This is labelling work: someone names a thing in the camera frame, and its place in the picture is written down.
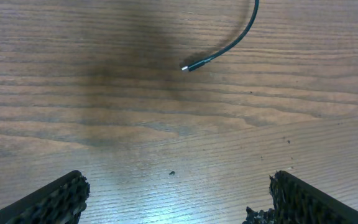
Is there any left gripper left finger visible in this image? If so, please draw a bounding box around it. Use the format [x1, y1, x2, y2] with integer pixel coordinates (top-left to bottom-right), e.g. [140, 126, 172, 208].
[0, 170, 90, 224]

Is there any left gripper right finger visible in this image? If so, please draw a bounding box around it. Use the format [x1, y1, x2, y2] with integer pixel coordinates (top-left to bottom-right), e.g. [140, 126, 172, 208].
[243, 170, 358, 224]

